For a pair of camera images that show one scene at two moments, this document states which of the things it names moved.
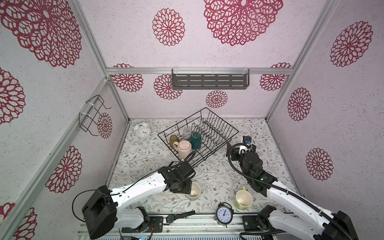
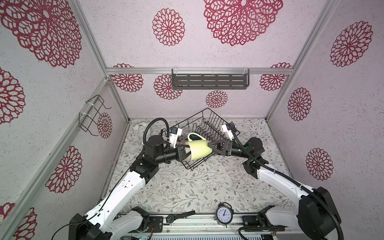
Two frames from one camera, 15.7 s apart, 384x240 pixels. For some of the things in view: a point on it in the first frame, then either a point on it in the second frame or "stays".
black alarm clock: [224, 214] stays
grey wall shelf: [207, 78] stays
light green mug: [243, 199] → [199, 148]
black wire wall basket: [93, 106] stays
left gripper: [187, 190] → [181, 155]
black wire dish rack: [202, 133] stays
